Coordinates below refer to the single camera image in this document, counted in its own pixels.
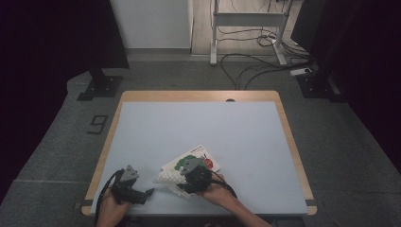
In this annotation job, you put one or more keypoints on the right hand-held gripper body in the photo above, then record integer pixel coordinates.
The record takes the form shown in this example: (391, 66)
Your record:
(198, 179)

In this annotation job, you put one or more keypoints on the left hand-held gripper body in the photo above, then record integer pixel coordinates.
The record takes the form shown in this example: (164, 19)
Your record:
(126, 190)

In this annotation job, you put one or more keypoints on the white knitted cloth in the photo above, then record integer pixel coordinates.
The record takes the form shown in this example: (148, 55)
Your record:
(168, 179)

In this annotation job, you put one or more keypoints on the caterpillar picture board book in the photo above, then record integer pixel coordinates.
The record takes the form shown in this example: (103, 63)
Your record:
(208, 157)

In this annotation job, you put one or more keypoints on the person's left hand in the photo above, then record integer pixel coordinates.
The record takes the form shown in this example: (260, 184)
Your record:
(110, 209)

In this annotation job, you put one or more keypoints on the person's right hand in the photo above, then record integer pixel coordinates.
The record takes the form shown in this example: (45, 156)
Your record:
(219, 194)

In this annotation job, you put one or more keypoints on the black tape strip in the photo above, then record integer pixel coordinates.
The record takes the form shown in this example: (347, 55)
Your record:
(87, 202)
(310, 202)

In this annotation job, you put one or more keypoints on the wooden table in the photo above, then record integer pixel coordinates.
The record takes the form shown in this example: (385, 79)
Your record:
(189, 95)

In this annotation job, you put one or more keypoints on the black metal stand base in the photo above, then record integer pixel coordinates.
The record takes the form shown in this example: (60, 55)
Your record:
(315, 86)
(104, 86)

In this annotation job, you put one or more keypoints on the white power strip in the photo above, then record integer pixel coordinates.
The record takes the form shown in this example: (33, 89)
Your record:
(300, 72)

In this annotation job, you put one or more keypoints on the dark curtain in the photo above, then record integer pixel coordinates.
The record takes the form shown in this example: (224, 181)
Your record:
(47, 63)
(372, 63)

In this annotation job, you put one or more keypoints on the dark flat panel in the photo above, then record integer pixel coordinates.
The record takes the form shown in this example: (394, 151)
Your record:
(304, 25)

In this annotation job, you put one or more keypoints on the white metal desk frame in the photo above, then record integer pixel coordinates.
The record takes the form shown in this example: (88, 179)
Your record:
(249, 19)

